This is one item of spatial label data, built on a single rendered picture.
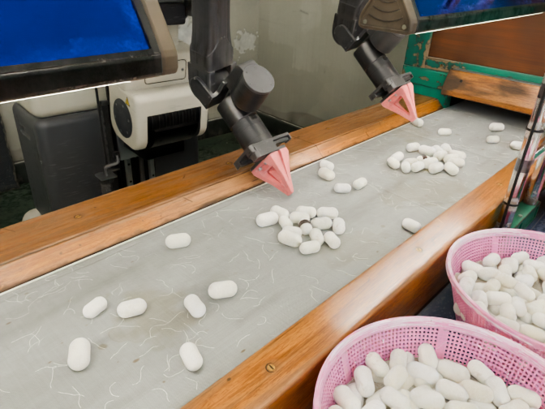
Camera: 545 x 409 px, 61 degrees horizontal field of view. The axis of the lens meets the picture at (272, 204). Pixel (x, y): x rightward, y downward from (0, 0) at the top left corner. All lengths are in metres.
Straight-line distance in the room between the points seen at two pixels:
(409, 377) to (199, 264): 0.31
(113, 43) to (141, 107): 0.87
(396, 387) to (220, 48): 0.59
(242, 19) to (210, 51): 2.39
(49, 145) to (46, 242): 0.80
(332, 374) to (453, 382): 0.13
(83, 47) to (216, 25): 0.49
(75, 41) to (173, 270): 0.39
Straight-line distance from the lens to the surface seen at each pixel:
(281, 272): 0.64
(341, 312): 0.55
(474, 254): 0.76
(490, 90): 1.39
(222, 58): 0.84
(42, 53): 0.32
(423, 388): 0.53
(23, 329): 0.61
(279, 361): 0.49
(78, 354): 0.53
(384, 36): 1.06
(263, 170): 0.83
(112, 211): 0.75
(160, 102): 1.24
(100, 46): 0.34
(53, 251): 0.69
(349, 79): 2.77
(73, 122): 1.48
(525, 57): 1.42
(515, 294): 0.72
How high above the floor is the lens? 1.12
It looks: 29 degrees down
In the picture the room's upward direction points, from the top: 3 degrees clockwise
